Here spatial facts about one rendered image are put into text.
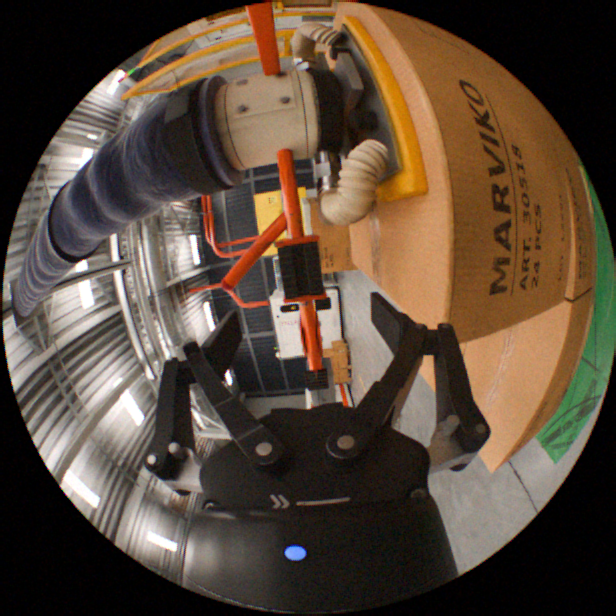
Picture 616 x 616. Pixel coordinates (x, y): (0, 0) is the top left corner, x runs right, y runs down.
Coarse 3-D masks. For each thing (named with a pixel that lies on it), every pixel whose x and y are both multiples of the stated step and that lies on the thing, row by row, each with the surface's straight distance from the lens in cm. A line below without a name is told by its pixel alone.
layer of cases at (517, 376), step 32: (576, 192) 69; (576, 224) 58; (576, 256) 55; (576, 288) 58; (544, 320) 59; (576, 320) 67; (480, 352) 78; (512, 352) 67; (544, 352) 60; (576, 352) 90; (480, 384) 81; (512, 384) 70; (544, 384) 62; (512, 416) 73; (544, 416) 92; (512, 448) 77
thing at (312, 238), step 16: (288, 240) 28; (304, 240) 28; (288, 256) 28; (304, 256) 28; (288, 272) 28; (304, 272) 29; (320, 272) 28; (288, 288) 28; (304, 288) 29; (320, 288) 28
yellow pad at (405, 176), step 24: (360, 24) 38; (336, 48) 35; (360, 48) 33; (360, 72) 32; (384, 72) 27; (384, 96) 26; (360, 120) 26; (384, 120) 25; (408, 120) 23; (384, 144) 25; (408, 144) 22; (408, 168) 21; (384, 192) 27; (408, 192) 22
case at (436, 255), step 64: (448, 64) 31; (448, 128) 22; (512, 128) 34; (448, 192) 19; (512, 192) 27; (384, 256) 34; (448, 256) 20; (512, 256) 27; (448, 320) 22; (512, 320) 32
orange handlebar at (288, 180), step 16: (256, 16) 25; (272, 16) 26; (256, 32) 27; (272, 32) 27; (272, 48) 29; (272, 64) 31; (288, 160) 31; (288, 176) 30; (288, 192) 30; (288, 208) 29; (288, 224) 30; (304, 304) 31; (304, 320) 32; (304, 336) 34; (320, 336) 33; (304, 352) 34; (320, 368) 37
